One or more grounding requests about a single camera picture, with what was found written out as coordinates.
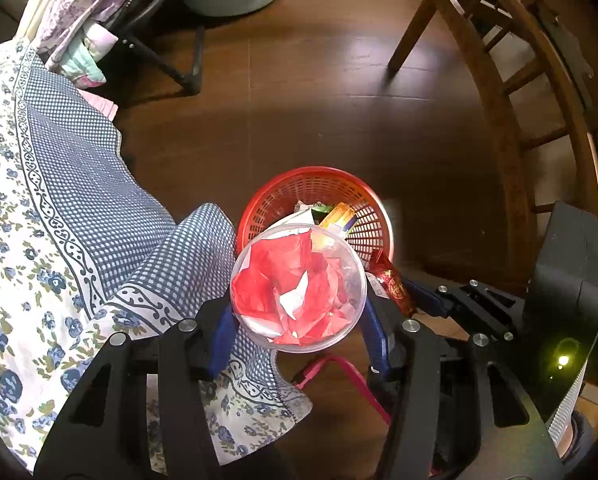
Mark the red plastic basket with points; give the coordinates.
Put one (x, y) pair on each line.
(329, 185)

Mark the pink clothes hanger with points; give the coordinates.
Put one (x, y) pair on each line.
(329, 360)

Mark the teal and pink cloth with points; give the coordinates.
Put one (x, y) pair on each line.
(86, 57)

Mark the blue floral bed sheet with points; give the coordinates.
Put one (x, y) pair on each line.
(54, 185)

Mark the red snack wrapper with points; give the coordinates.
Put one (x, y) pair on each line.
(391, 282)

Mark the pink striped cloth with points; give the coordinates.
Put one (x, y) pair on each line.
(104, 106)

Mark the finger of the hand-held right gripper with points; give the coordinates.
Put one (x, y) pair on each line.
(426, 300)
(479, 296)

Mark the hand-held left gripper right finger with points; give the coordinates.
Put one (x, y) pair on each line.
(379, 340)

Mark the black folding stool frame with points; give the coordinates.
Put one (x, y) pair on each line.
(179, 77)

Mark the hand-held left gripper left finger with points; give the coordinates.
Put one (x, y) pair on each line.
(221, 335)

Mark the wooden chair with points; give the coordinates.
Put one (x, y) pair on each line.
(484, 60)

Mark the purple cloth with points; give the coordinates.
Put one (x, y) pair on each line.
(79, 5)

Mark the orange cardboard box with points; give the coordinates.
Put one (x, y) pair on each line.
(339, 217)

